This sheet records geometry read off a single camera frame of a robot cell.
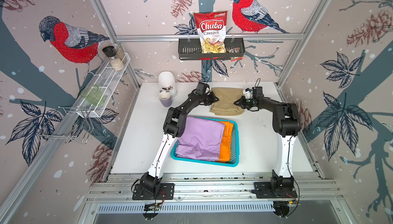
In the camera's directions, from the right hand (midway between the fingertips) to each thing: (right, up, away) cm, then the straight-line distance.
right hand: (233, 102), depth 108 cm
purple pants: (-23, -21, -23) cm, 39 cm away
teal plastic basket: (-6, -27, -32) cm, 42 cm away
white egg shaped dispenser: (-49, +14, +1) cm, 51 cm away
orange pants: (-10, -24, -24) cm, 35 cm away
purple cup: (-48, +3, -7) cm, 49 cm away
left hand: (-9, +4, -1) cm, 10 cm away
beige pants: (-5, +3, +2) cm, 6 cm away
